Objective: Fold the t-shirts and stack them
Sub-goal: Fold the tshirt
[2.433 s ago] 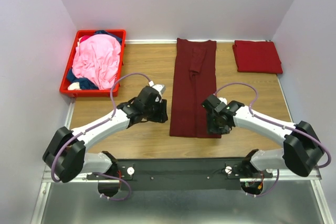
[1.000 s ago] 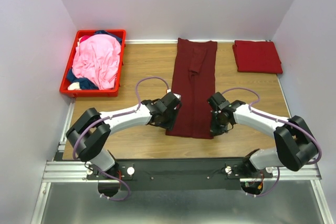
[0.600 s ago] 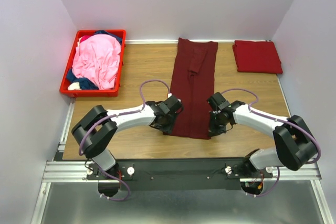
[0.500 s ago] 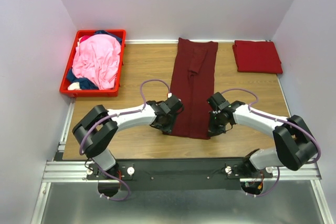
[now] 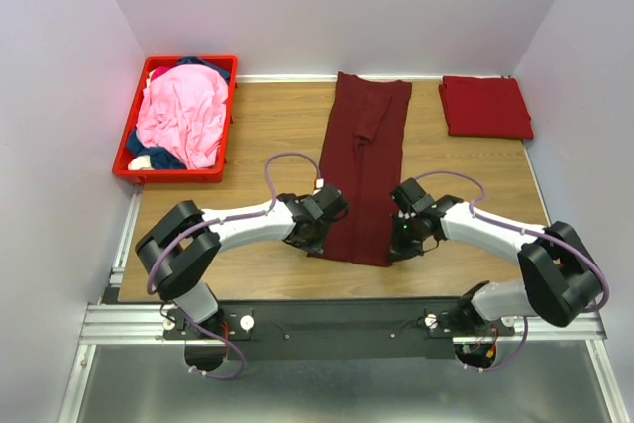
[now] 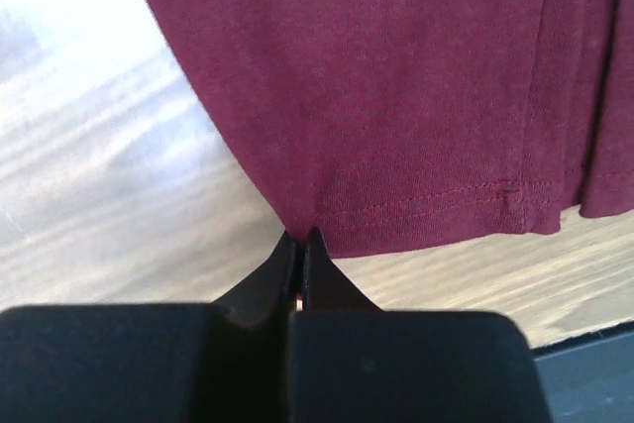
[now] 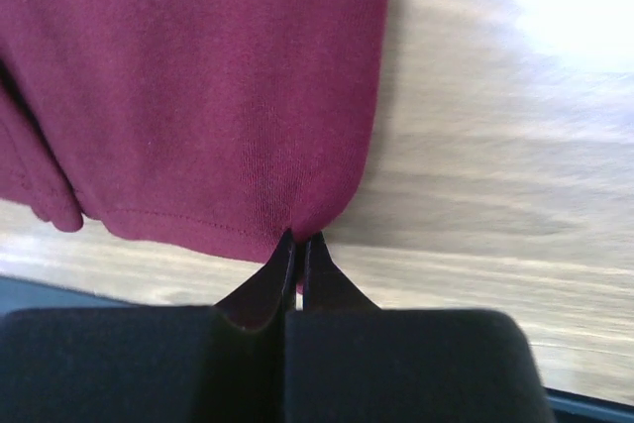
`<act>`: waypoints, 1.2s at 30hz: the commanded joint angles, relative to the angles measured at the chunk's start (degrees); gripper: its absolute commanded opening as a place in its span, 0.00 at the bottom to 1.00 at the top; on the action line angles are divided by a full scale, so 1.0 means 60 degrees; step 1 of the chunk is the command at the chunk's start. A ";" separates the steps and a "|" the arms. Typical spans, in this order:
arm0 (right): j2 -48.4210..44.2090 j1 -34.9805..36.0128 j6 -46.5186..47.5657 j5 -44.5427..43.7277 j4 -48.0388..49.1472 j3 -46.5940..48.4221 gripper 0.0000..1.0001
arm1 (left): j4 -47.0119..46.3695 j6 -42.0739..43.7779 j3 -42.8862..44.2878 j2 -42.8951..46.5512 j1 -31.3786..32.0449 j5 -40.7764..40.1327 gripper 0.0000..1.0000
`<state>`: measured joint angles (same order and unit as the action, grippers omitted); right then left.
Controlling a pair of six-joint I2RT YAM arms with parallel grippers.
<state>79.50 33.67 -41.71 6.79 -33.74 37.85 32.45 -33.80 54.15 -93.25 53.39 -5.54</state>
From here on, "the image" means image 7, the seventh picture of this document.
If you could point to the maroon t shirt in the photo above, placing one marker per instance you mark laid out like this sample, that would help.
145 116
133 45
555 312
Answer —
213 125

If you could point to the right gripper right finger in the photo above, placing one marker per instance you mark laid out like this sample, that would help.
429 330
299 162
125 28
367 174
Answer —
323 285

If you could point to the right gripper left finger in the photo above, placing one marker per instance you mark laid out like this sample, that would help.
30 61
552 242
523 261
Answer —
257 301

